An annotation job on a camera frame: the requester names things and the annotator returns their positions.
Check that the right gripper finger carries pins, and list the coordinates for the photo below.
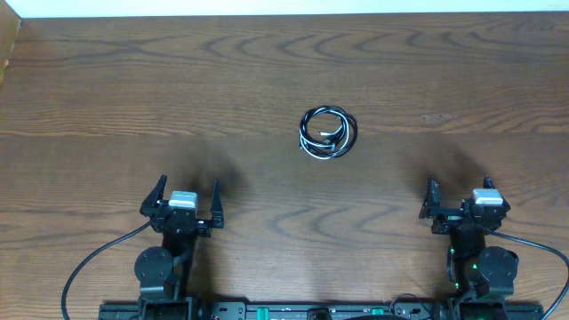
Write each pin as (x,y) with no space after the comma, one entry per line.
(488,183)
(431,204)

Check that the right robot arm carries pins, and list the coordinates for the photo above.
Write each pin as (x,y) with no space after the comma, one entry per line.
(483,275)

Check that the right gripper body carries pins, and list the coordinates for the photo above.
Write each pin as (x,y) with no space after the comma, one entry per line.
(447,223)

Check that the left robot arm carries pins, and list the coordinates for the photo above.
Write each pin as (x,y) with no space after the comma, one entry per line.
(163,270)

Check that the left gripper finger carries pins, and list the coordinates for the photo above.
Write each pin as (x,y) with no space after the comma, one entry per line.
(216,207)
(151,204)

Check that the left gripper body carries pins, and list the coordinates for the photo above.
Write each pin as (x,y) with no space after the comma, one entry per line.
(204,230)

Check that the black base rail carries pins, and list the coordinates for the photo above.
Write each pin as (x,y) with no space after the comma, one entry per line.
(231,310)

